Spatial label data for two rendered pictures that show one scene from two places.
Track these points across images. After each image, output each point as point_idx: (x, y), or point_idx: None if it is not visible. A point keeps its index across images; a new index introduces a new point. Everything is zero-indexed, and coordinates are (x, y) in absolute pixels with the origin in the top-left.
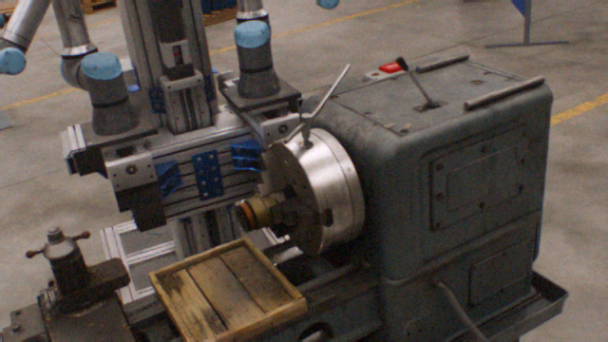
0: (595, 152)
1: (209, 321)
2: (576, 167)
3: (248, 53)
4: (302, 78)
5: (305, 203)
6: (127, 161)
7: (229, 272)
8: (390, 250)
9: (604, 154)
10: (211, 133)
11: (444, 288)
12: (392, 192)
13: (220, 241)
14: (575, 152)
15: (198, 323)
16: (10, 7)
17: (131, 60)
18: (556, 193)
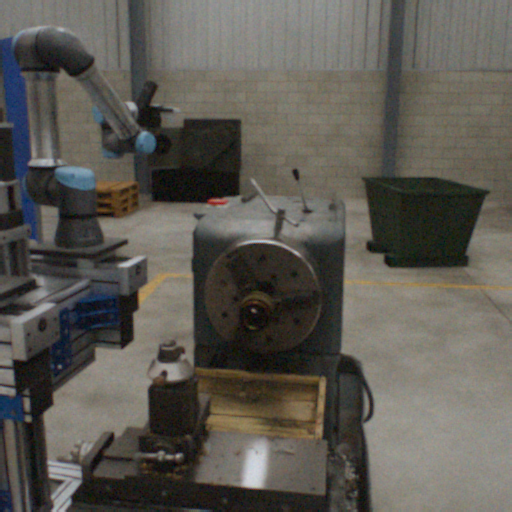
0: (181, 323)
1: (280, 425)
2: (180, 335)
3: (84, 196)
4: None
5: (293, 291)
6: (39, 313)
7: (221, 395)
8: (337, 324)
9: (189, 322)
10: (56, 290)
11: (351, 356)
12: (342, 267)
13: (33, 445)
14: (168, 326)
15: (274, 431)
16: None
17: None
18: (185, 355)
